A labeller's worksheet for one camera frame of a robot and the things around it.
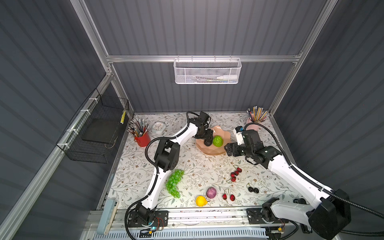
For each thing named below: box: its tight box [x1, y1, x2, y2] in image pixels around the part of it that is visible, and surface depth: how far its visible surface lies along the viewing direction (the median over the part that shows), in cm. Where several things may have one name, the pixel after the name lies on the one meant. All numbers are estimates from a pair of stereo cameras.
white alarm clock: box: [152, 121, 167, 134], surface depth 111 cm
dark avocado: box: [204, 139, 213, 147], surface depth 100 cm
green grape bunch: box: [166, 169, 185, 199], surface depth 82 cm
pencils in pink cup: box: [246, 106, 269, 123], surface depth 104 cm
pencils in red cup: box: [126, 117, 149, 138], surface depth 96 cm
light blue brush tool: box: [97, 199, 120, 235], surface depth 72 cm
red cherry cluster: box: [226, 164, 242, 184], surface depth 88 cm
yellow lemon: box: [196, 195, 208, 207], surface depth 77 cm
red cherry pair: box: [222, 188, 236, 202], surface depth 80 cm
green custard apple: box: [212, 135, 224, 148], surface depth 98 cm
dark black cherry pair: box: [246, 182, 259, 194], surface depth 82 cm
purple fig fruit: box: [206, 186, 217, 199], surface depth 80 cm
